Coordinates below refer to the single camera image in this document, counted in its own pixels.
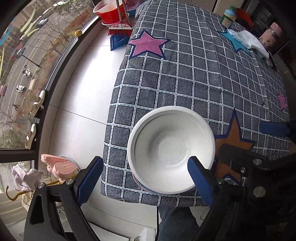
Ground light blue plate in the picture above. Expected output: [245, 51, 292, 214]
[132, 173, 158, 194]

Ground white socks on hanger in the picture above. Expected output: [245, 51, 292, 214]
[11, 164, 44, 192]

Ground person's blue jeans leg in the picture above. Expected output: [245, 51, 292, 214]
[158, 206, 199, 240]

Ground pink slippers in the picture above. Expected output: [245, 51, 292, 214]
[41, 154, 79, 183]

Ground pink patterned container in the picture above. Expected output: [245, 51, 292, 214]
[259, 22, 290, 55]

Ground white crumpled cloth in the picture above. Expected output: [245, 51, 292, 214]
[227, 29, 269, 59]

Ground grey checkered star tablecloth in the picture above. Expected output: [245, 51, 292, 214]
[100, 1, 290, 207]

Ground green lidded jar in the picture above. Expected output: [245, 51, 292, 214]
[220, 6, 237, 29]

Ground blue dustpan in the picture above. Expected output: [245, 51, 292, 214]
[110, 35, 130, 51]

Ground red broom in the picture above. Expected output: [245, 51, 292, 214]
[108, 1, 133, 37]

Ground red plastic basin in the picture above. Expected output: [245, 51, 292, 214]
[93, 0, 119, 25]

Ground black window frame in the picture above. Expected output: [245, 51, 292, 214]
[1, 16, 101, 163]

